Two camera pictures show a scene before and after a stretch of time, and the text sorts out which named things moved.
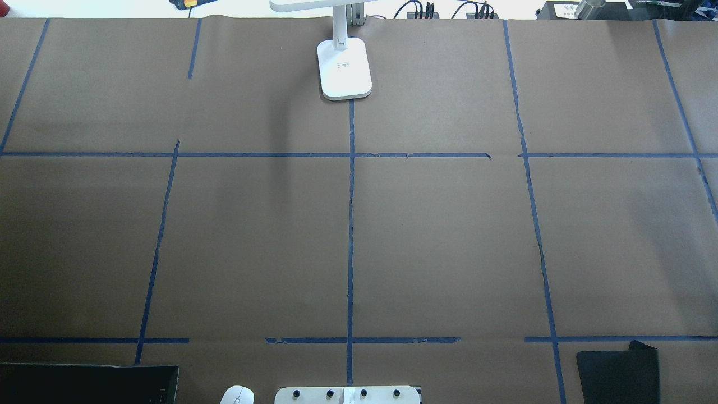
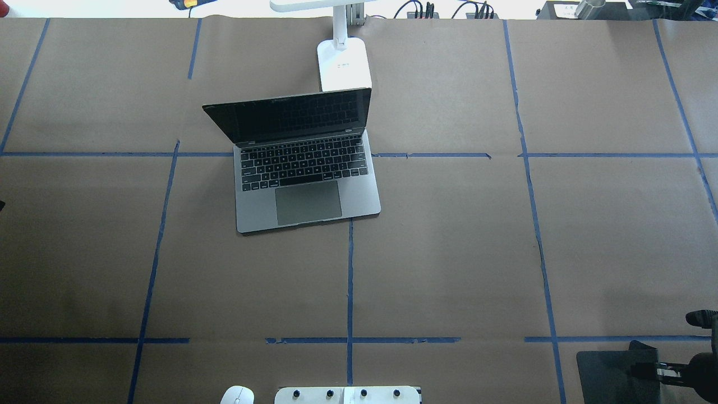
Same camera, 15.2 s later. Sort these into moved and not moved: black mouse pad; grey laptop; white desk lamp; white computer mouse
Moved: grey laptop
Not moved: white computer mouse; white desk lamp; black mouse pad
